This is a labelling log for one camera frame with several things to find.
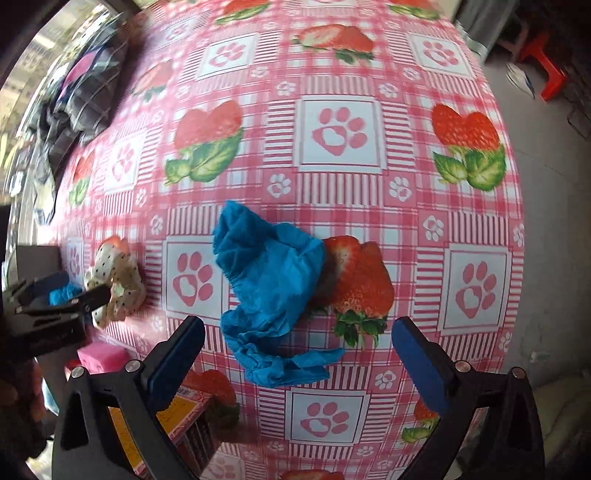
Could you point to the teal knit cloth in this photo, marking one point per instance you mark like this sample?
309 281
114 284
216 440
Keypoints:
64 295

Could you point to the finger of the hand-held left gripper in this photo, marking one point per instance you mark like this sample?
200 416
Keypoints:
90 295

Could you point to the dark plaid cloth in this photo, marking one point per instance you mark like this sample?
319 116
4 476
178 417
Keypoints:
87 106

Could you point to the yellow flat box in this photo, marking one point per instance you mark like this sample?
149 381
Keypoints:
184 410

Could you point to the white polka dot scrunchie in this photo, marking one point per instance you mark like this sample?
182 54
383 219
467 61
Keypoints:
120 277

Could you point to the pink strawberry print tablecloth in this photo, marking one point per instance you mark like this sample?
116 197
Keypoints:
341 194

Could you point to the white shoe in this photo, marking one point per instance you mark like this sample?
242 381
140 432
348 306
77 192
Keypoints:
519 78

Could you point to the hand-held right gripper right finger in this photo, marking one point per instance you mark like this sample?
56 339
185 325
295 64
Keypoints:
425 369

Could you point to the pink sponge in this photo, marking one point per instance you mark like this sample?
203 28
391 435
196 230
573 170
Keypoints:
101 357

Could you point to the red plastic stool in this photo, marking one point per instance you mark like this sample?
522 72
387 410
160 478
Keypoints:
549 74

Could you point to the blue crinkled cloth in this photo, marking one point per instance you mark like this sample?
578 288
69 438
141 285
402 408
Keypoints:
268 277

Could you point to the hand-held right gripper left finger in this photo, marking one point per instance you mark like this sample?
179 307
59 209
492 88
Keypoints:
178 364

